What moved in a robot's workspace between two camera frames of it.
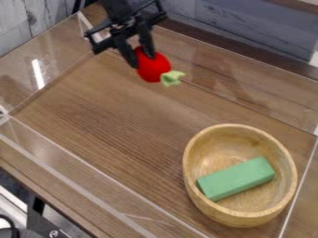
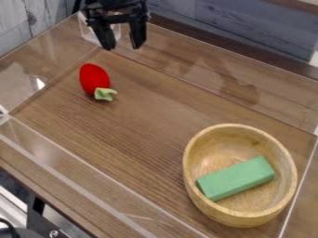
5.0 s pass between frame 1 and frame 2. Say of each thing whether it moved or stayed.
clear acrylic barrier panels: stayed
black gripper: moved
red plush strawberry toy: moved
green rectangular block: stayed
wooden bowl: stayed
